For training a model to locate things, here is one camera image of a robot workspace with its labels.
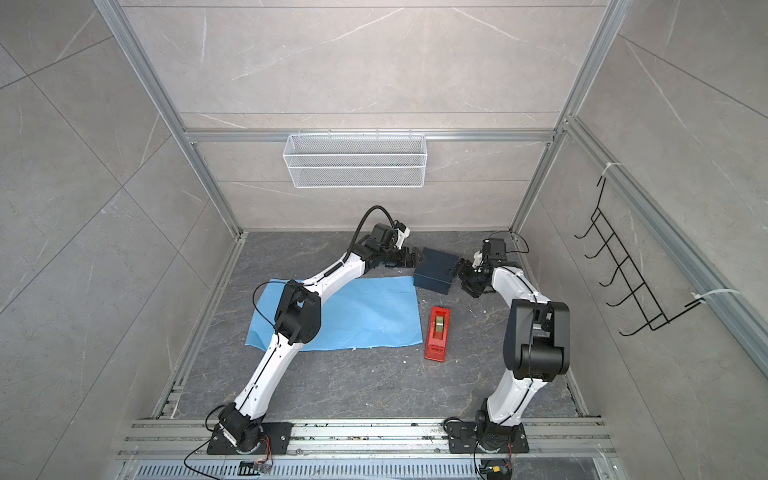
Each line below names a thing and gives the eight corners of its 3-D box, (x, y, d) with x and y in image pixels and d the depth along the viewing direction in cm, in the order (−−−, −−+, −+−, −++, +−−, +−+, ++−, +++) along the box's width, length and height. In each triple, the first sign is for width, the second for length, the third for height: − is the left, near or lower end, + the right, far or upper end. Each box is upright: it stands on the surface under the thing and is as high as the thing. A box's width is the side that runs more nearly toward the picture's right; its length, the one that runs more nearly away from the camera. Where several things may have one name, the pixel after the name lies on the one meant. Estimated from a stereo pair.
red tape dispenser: (423, 359, 89) (425, 350, 83) (430, 316, 98) (432, 305, 92) (442, 364, 88) (446, 354, 82) (447, 320, 97) (451, 309, 91)
